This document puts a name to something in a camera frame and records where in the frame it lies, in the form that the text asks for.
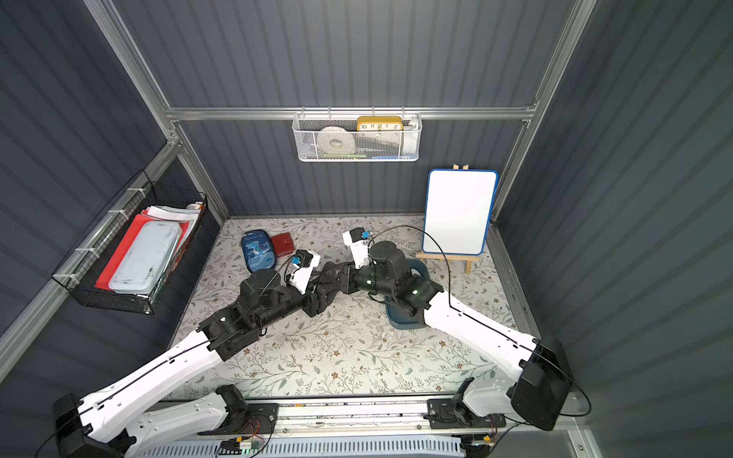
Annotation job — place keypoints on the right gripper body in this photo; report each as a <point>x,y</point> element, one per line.
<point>355,275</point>

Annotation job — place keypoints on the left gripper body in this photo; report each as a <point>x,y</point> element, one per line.
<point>312,296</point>

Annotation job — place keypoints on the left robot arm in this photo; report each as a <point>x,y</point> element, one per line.
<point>120,421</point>

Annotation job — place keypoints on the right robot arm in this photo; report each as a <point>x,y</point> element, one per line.
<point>539,377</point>

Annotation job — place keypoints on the teal plastic storage box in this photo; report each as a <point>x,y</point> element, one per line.
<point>407,310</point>

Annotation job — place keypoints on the red wallet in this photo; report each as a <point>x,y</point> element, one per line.
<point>283,245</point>

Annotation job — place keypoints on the white tape roll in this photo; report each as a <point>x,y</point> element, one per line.
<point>335,141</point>

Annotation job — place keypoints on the white papers in basket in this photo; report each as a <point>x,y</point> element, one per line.
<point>187,216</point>

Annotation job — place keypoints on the yellow clock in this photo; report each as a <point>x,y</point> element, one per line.
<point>380,124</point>

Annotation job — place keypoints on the small circuit board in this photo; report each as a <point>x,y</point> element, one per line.
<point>239,446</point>

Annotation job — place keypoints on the white plastic tray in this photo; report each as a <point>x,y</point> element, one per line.
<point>146,258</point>

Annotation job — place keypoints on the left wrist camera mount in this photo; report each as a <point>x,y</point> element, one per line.
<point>300,268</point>

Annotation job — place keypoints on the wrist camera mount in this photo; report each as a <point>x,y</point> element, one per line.
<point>300,268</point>
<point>357,241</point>

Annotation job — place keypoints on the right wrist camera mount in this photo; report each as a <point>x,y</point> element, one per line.
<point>357,241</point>

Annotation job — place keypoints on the white board blue frame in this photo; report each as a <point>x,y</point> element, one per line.
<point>460,212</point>

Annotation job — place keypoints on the white wire wall basket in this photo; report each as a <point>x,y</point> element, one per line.
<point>401,146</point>

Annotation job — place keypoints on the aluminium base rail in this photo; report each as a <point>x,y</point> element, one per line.
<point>318,417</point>

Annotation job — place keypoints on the black wire side basket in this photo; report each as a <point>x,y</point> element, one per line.
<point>77,275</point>

